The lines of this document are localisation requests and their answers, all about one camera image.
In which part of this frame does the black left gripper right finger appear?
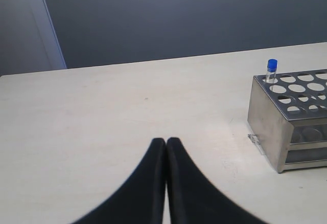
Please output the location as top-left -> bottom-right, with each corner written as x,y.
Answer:
166,137 -> 261,223

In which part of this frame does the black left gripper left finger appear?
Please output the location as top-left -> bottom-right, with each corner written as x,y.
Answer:
75,138 -> 166,223

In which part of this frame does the blue capped tube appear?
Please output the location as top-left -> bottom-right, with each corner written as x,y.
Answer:
265,59 -> 278,83

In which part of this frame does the stainless steel test tube rack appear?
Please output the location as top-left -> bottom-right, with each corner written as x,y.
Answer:
247,69 -> 326,173

